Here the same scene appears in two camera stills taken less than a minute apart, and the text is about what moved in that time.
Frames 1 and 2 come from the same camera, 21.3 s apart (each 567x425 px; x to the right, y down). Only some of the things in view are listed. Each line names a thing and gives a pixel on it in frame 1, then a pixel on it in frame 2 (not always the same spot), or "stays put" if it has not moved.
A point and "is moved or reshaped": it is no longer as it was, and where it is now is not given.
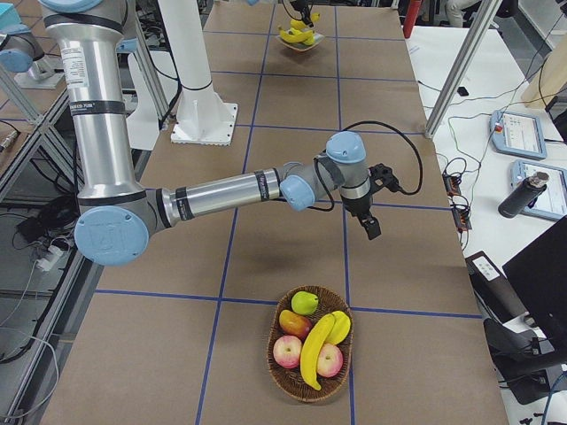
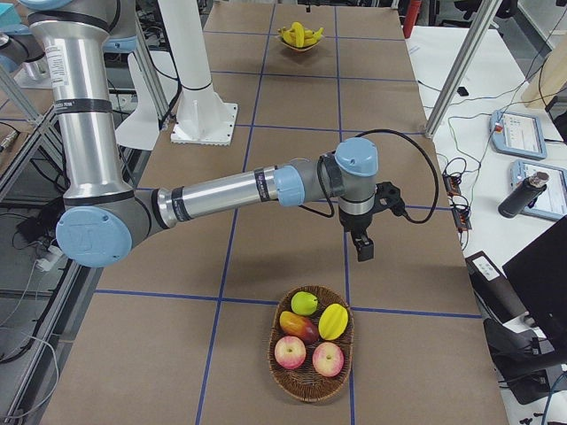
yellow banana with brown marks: [311, 348] -> [299, 31]
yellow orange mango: [294, 324] stays put
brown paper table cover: [182, 337] stays put
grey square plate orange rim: [299, 45] stays put
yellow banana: [300, 24] -> [289, 36]
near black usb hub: [452, 183] stays put
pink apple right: [330, 360] stays put
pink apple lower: [287, 351] stays put
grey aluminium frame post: [486, 12] stays put
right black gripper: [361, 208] -> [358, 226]
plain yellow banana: [287, 36] -> [313, 41]
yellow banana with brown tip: [299, 35] is moved or reshaped
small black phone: [462, 91] stays put
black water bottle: [523, 195] stays put
